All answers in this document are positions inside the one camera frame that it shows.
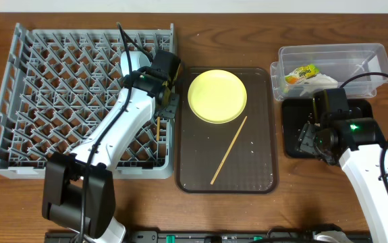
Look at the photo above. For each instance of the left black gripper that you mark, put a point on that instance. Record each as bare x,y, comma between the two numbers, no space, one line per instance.
168,107

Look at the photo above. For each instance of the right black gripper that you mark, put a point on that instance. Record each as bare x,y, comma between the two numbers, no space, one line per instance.
308,139

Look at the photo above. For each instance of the wooden chopstick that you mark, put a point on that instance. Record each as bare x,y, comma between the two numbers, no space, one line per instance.
228,151
158,128

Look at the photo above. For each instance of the light blue bowl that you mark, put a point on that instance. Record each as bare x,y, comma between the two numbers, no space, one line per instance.
138,59

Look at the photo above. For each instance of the white tissue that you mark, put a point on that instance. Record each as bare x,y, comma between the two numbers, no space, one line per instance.
317,82

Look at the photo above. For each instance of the green snack wrapper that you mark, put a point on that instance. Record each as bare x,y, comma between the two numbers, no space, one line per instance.
302,73

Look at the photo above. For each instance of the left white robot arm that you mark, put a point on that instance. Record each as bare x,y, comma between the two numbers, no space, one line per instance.
78,191

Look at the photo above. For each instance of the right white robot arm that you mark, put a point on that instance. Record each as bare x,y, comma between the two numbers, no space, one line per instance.
357,146

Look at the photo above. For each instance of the black waste tray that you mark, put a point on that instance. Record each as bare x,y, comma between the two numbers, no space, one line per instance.
297,112

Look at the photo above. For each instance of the clear plastic waste bin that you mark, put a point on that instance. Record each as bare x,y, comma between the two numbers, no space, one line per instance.
338,61

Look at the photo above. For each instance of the grey plastic dishwasher rack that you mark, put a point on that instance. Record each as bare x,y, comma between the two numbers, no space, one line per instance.
58,86

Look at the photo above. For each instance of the yellow round plate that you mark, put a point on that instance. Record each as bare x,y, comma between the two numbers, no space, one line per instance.
217,96

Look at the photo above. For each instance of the dark brown serving tray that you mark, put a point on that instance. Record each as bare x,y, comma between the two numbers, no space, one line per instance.
251,167

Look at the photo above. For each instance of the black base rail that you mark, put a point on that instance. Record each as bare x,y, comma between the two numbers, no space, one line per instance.
185,237

